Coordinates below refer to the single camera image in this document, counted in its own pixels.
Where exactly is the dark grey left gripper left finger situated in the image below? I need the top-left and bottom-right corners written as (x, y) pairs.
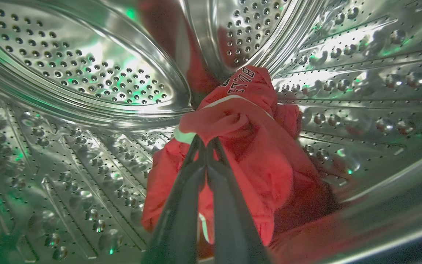
top-left (141, 136), bottom-right (207, 264)

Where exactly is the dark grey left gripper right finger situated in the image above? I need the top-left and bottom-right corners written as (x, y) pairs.
top-left (207, 137), bottom-right (272, 264)

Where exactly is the perforated steel washing machine drum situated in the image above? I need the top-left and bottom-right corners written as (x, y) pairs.
top-left (0, 0), bottom-right (422, 264)

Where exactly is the red jersey with white lettering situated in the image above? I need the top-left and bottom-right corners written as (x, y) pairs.
top-left (141, 65), bottom-right (339, 254)

